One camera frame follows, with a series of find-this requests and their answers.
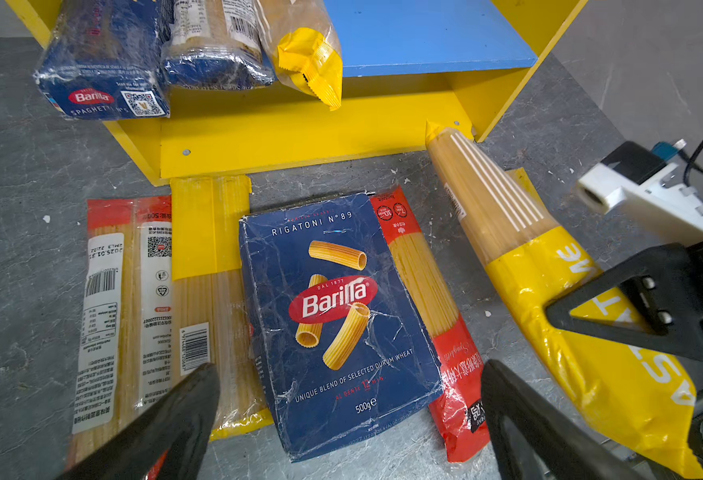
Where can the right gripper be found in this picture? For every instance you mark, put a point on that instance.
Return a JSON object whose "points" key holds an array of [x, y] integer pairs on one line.
{"points": [[653, 300]]}

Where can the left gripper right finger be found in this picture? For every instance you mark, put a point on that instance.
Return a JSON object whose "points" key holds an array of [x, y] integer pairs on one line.
{"points": [[527, 431]]}

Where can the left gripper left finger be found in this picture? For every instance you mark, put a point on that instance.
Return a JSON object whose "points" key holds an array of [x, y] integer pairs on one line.
{"points": [[174, 431]]}

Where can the yellow Pastatime spaghetti bag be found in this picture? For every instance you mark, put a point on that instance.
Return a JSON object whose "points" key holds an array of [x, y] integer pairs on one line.
{"points": [[639, 398]]}

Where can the blue Barilla spaghetti box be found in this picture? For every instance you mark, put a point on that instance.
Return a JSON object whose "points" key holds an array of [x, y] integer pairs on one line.
{"points": [[104, 61]]}

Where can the clear spaghetti bag white label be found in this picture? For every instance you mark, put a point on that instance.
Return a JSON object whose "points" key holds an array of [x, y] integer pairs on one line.
{"points": [[214, 45]]}

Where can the yellow short spaghetti bag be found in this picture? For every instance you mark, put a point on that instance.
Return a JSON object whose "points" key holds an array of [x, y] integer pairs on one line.
{"points": [[303, 47]]}

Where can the yellow shelf unit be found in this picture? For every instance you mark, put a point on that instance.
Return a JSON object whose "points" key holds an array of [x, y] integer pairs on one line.
{"points": [[457, 63]]}

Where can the red spaghetti bag centre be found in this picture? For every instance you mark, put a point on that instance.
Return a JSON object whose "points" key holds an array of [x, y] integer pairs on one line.
{"points": [[459, 414]]}

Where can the red spaghetti bag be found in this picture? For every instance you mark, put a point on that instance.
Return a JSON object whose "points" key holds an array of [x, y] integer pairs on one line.
{"points": [[459, 414], [107, 387]]}

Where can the red spaghetti bag left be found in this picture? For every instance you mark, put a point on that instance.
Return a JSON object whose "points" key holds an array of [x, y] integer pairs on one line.
{"points": [[107, 387]]}

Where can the blue Barilla rigatoni box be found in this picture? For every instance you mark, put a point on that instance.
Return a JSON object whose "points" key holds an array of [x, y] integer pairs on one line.
{"points": [[340, 349]]}

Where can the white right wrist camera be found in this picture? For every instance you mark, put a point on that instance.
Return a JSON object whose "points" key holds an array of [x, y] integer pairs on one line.
{"points": [[643, 184]]}

